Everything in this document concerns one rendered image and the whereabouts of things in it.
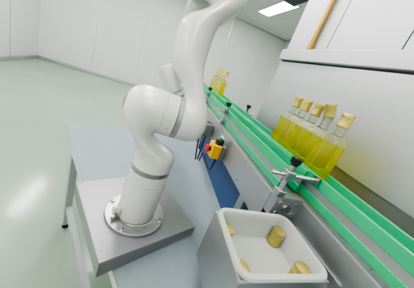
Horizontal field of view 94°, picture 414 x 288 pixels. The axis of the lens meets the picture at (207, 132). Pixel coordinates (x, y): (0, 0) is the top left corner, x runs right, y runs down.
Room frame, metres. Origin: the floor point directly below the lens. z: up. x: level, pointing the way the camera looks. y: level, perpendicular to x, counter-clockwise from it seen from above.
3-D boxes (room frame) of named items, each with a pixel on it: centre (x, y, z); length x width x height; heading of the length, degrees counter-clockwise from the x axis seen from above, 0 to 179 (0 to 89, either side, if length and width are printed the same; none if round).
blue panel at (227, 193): (1.36, -0.06, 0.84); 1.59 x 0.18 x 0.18; 19
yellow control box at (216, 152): (0.89, -0.07, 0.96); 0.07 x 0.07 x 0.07; 19
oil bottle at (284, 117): (0.82, -0.30, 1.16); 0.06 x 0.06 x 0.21; 19
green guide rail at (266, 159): (1.36, 0.03, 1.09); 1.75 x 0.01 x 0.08; 19
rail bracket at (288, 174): (0.51, -0.28, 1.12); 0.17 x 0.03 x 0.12; 109
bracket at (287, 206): (0.52, -0.29, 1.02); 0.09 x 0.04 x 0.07; 109
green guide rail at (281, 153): (1.39, -0.04, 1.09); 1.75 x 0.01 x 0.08; 19
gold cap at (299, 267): (0.35, -0.31, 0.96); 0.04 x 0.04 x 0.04
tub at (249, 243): (0.37, -0.22, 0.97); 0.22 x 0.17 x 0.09; 109
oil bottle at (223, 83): (1.74, 0.02, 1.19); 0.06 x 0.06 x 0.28; 19
